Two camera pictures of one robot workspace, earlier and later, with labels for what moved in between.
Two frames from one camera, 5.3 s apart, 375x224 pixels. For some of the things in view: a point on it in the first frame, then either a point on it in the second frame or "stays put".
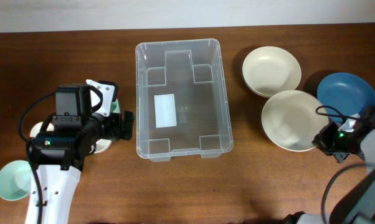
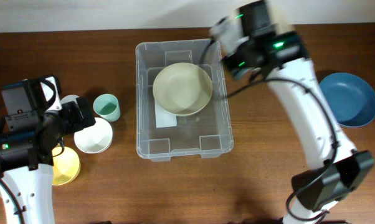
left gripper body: (109, 127) to (71, 119)
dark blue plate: (348, 94) stays put
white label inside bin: (165, 111) stays put
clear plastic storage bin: (181, 102) stays put
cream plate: (290, 121) to (182, 89)
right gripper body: (339, 144) to (240, 62)
